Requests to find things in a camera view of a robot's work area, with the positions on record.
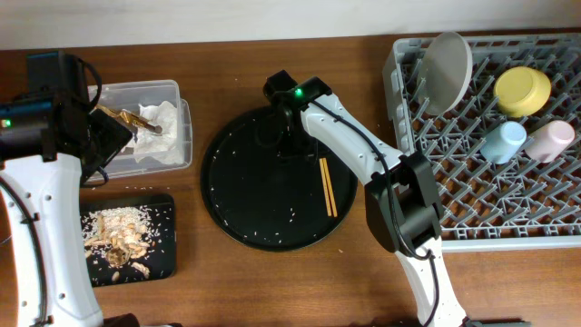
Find white tissue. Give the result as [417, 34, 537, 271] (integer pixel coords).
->
[122, 101, 183, 164]

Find round black serving tray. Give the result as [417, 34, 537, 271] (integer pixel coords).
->
[201, 107, 359, 252]

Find pink cup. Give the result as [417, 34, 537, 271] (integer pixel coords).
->
[525, 120, 576, 164]

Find black rectangular tray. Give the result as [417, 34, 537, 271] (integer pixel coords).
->
[79, 193, 177, 289]

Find food scraps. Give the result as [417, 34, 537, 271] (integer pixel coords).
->
[81, 204, 173, 283]

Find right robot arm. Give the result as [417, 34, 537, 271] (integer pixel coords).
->
[262, 70, 477, 327]

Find clear plastic bin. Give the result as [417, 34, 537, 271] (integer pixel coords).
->
[99, 80, 192, 179]

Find grey plate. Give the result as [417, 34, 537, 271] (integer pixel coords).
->
[417, 32, 473, 115]

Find blue cup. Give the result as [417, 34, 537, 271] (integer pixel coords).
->
[480, 121, 527, 164]

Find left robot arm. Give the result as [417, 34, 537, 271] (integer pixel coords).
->
[1, 51, 133, 326]

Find grey dishwasher rack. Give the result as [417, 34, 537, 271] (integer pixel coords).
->
[382, 33, 580, 253]

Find yellow bowl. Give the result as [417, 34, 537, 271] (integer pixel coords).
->
[493, 66, 552, 118]

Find small bottle with white cap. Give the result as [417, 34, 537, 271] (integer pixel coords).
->
[95, 104, 162, 134]

